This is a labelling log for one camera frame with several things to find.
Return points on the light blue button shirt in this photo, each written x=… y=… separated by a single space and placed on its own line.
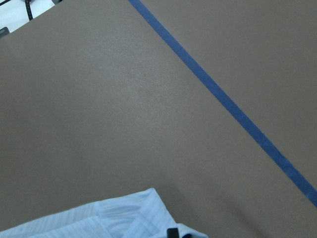
x=139 y=215

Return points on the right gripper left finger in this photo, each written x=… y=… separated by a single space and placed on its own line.
x=172 y=233

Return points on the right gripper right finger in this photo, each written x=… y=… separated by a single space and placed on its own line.
x=187 y=235

